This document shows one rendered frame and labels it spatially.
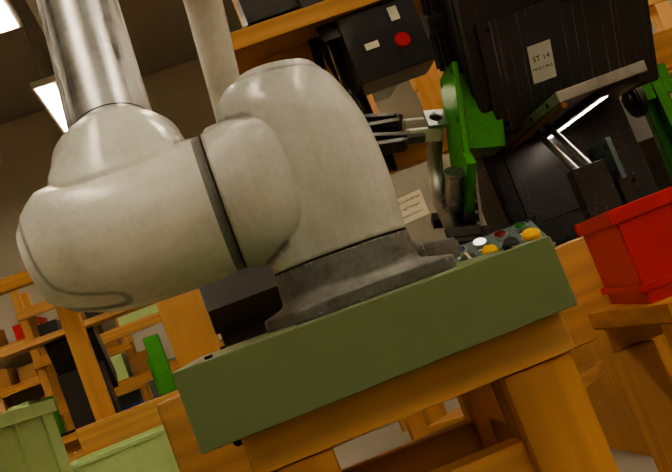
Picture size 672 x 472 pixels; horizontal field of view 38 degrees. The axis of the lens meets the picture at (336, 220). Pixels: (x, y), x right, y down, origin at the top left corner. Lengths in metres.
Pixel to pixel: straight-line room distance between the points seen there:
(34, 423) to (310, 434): 0.55
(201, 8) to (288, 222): 0.66
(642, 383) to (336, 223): 0.55
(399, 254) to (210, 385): 0.26
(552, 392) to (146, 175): 0.45
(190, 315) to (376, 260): 1.07
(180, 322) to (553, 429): 1.21
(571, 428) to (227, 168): 0.42
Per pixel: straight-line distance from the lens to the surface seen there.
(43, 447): 1.36
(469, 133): 1.74
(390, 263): 0.99
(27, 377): 11.26
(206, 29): 1.57
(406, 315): 0.86
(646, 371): 1.36
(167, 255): 1.00
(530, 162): 1.92
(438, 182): 1.85
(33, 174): 12.10
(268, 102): 1.01
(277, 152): 0.99
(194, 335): 2.02
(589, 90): 1.62
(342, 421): 0.90
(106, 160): 1.03
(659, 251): 1.21
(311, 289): 0.99
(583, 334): 1.49
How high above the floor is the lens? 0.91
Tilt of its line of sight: 6 degrees up
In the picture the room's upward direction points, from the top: 21 degrees counter-clockwise
